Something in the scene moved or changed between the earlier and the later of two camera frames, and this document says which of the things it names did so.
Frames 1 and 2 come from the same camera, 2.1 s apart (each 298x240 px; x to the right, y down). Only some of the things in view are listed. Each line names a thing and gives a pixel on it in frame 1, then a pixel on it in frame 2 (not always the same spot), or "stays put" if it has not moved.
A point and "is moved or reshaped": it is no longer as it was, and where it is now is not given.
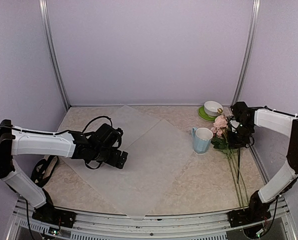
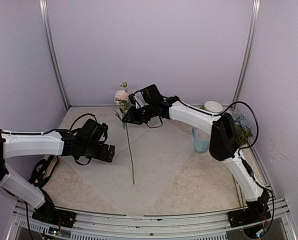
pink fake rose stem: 228,147 is moved or reshaped
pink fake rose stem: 220,124 is moved or reshaped
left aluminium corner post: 43,8 stays put
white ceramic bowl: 211,108 stays put
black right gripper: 236,144 → 132,117
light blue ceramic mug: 202,138 stays put
